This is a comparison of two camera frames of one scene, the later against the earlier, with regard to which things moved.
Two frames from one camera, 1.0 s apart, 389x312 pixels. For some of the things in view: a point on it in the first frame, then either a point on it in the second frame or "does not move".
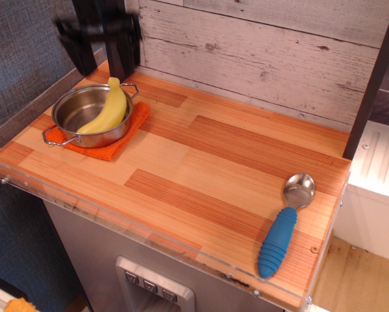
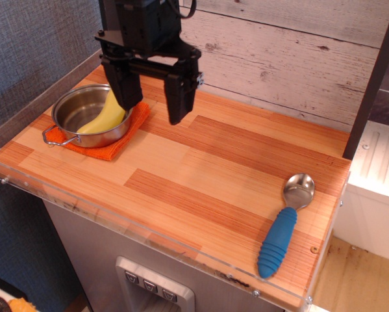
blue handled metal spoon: (299, 191) does not move
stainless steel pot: (77, 107) does not move
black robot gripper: (103, 21) → (148, 36)
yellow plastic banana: (113, 110) does not move
